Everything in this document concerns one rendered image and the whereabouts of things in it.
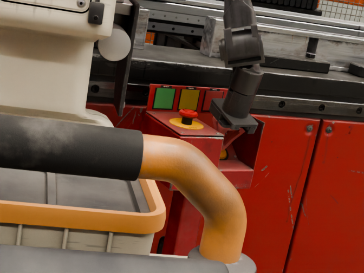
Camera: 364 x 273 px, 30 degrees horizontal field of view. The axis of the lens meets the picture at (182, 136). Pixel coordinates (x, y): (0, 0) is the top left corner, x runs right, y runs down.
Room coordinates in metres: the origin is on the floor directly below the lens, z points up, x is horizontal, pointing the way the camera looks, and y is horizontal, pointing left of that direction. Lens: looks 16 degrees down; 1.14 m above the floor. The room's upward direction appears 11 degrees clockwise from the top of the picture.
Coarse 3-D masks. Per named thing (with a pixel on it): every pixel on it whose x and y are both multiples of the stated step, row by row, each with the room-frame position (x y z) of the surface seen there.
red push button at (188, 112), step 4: (180, 112) 1.35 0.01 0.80; (184, 112) 1.35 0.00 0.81; (188, 112) 1.35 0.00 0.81; (192, 112) 1.35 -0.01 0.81; (196, 112) 1.36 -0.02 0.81; (184, 116) 1.34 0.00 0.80; (188, 116) 1.34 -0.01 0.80; (192, 116) 1.34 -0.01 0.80; (196, 116) 1.35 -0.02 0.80; (184, 120) 1.35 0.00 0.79; (188, 120) 1.35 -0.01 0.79; (184, 124) 1.35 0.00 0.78; (188, 124) 1.35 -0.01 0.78
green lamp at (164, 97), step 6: (162, 90) 1.42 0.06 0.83; (168, 90) 1.43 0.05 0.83; (174, 90) 1.43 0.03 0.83; (156, 96) 1.41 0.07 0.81; (162, 96) 1.42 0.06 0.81; (168, 96) 1.43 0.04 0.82; (156, 102) 1.41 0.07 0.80; (162, 102) 1.42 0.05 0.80; (168, 102) 1.43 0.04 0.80; (168, 108) 1.43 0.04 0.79
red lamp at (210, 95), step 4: (208, 92) 1.48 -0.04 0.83; (212, 92) 1.49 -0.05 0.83; (216, 92) 1.49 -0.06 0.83; (220, 92) 1.50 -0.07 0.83; (208, 96) 1.48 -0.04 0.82; (212, 96) 1.49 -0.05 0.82; (216, 96) 1.49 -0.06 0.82; (220, 96) 1.50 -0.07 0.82; (204, 100) 1.48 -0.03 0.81; (208, 100) 1.48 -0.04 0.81; (204, 104) 1.48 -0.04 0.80; (208, 104) 1.48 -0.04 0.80; (204, 108) 1.48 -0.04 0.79; (208, 108) 1.48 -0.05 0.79
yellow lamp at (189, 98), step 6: (186, 90) 1.45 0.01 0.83; (192, 90) 1.46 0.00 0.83; (198, 90) 1.47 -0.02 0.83; (186, 96) 1.45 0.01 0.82; (192, 96) 1.46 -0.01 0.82; (198, 96) 1.47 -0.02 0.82; (180, 102) 1.44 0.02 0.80; (186, 102) 1.45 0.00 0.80; (192, 102) 1.46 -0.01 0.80; (180, 108) 1.45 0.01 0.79; (186, 108) 1.45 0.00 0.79; (192, 108) 1.46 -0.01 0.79
